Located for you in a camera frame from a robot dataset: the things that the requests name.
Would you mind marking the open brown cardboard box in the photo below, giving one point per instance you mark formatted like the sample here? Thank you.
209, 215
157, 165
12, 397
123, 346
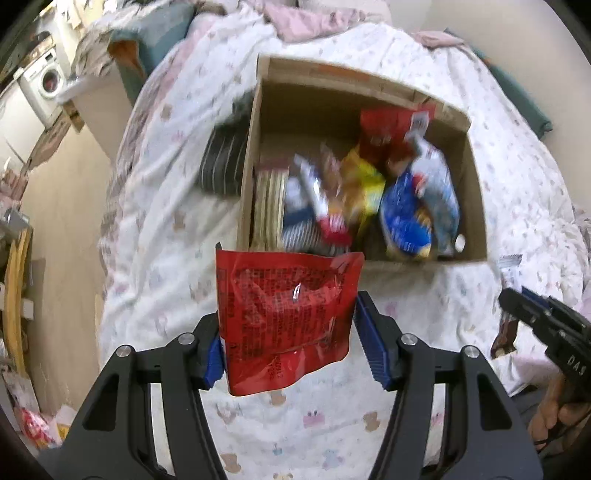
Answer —
389, 170

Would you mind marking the pink blanket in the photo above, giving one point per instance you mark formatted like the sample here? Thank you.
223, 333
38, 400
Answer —
302, 21

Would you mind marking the white rice cake packet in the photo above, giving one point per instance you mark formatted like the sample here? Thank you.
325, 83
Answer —
330, 221

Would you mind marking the clear small meat snack packet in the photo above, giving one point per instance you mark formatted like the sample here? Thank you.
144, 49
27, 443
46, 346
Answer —
331, 178

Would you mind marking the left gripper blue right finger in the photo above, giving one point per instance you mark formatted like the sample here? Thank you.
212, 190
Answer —
379, 335

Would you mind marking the yellow snack bag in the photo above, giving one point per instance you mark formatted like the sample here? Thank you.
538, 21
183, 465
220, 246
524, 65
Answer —
362, 190

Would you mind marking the dark striped garment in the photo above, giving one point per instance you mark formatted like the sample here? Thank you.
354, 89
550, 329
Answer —
221, 166

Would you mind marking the checkered wafer packet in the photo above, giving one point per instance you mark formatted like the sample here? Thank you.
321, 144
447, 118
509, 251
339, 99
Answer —
268, 205

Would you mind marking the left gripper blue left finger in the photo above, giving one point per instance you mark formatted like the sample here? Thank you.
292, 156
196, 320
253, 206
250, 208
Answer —
214, 362

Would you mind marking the red snack pouch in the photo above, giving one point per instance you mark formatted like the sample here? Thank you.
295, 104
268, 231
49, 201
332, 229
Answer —
283, 315

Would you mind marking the yellow wooden chair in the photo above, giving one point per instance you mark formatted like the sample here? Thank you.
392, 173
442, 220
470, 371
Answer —
13, 289

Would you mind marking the large red snack bag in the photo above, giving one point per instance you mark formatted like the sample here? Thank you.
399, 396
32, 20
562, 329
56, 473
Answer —
383, 131

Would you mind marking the white patterned duvet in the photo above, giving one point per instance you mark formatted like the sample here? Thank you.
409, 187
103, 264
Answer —
160, 230

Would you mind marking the white kitchen cabinet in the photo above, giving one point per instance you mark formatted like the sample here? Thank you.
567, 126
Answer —
20, 126

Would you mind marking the blue white snack bag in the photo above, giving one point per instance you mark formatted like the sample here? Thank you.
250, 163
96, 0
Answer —
406, 227

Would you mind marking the colourful duck snack bag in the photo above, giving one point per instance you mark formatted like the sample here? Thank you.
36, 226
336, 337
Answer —
434, 187

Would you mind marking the grey blue striped snack bag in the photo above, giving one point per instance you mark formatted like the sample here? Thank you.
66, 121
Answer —
300, 230

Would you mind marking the teal bed bolster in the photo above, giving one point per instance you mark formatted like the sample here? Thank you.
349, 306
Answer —
518, 101

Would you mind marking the brown chocolate bar packet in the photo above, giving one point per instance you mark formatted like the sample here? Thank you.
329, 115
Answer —
507, 334

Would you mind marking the right hand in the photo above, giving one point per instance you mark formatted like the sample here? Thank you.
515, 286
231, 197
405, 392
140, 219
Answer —
553, 410

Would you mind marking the white washing machine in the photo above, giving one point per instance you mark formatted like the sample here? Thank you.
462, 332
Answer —
41, 82

